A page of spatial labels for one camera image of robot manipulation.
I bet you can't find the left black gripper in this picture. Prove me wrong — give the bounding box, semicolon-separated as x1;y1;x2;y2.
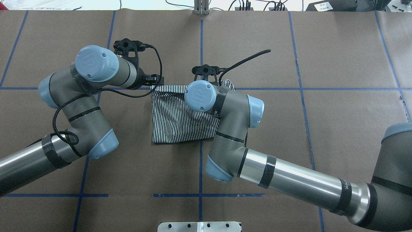
135;72;165;90

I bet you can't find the blue white striped polo shirt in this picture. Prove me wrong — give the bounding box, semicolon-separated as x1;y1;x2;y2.
151;85;219;144

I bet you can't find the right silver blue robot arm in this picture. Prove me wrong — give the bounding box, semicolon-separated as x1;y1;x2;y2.
184;80;412;232

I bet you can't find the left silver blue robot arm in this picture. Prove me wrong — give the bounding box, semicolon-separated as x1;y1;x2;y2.
0;39;163;197

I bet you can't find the white central mounting column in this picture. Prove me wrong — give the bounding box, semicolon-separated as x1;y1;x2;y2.
157;221;242;232

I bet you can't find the clear plastic bag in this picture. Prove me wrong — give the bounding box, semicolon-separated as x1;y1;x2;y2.
1;0;84;10

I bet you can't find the black power adapter box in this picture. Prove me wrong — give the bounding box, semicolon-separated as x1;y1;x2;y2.
305;0;358;12

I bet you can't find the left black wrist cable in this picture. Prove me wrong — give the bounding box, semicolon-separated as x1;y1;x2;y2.
52;44;163;146

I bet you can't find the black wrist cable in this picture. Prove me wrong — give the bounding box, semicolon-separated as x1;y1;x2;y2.
218;49;271;85
52;44;163;146

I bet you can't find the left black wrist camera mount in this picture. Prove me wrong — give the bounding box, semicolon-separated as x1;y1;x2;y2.
113;38;147;67

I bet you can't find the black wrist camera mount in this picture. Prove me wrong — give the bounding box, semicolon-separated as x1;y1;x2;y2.
192;64;221;82
113;38;147;67

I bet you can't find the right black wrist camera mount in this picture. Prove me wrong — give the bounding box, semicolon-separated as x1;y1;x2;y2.
192;64;221;82

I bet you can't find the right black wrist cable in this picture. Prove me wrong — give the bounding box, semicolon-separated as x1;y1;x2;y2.
218;49;271;85

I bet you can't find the aluminium frame post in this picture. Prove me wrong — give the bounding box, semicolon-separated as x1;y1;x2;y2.
193;0;210;15

